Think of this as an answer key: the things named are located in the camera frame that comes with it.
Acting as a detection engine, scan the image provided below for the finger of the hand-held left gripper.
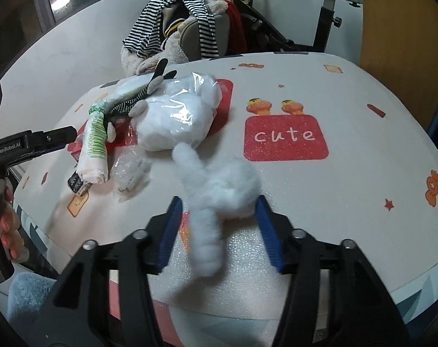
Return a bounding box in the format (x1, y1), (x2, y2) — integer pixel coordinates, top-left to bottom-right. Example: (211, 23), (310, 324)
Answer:
(25, 126), (78, 152)

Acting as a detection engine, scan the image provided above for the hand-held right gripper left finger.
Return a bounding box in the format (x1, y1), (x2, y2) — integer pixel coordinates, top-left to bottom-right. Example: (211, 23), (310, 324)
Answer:
(42, 195), (185, 347)

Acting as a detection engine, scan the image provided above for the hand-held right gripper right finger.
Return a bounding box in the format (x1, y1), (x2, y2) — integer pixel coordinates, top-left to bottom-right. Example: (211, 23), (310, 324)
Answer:
(254, 194), (411, 347)

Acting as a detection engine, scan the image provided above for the white green printed bag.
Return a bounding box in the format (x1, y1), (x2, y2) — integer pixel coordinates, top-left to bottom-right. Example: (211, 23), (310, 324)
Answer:
(76, 74), (158, 185)

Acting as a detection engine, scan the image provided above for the white stuffing clump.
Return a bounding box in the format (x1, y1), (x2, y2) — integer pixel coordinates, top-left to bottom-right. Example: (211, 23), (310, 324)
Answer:
(172, 143), (263, 279)

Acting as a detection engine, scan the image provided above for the black white striped plush toy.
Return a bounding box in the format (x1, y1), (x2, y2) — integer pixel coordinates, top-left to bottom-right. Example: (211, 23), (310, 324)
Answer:
(103, 58), (178, 141)

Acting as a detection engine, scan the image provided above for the clear bag of white stuffing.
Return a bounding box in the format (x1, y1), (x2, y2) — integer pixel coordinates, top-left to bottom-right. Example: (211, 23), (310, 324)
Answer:
(132, 72), (224, 152)

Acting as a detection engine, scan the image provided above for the person's left hand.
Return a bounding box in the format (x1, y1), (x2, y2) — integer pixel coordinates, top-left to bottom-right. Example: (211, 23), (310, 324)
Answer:
(0, 208), (26, 261)

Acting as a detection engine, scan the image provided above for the small black packet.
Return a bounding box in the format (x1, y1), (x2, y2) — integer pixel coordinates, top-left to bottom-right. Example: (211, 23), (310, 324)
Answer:
(66, 171), (93, 196)

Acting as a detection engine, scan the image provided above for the small clear plastic wrapper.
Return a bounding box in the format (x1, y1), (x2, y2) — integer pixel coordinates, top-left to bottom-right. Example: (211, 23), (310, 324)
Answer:
(112, 148), (152, 201)

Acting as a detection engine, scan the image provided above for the black white striped shirt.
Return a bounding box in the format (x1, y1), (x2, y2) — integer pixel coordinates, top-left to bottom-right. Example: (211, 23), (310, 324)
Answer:
(123, 0), (220, 58)

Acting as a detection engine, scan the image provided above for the dark jacket with yellow stripe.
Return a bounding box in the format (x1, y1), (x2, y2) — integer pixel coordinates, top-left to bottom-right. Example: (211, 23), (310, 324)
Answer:
(163, 5), (191, 35)

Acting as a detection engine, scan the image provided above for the red garment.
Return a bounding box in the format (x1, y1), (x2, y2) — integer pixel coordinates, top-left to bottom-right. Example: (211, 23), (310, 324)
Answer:
(226, 0), (249, 55)

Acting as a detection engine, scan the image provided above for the black exercise bike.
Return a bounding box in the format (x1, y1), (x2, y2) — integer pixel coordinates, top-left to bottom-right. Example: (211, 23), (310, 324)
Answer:
(224, 0), (364, 53)

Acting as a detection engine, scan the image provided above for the wooden door panel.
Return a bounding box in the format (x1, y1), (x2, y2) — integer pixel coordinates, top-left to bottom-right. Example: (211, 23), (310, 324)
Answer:
(360, 0), (438, 131)

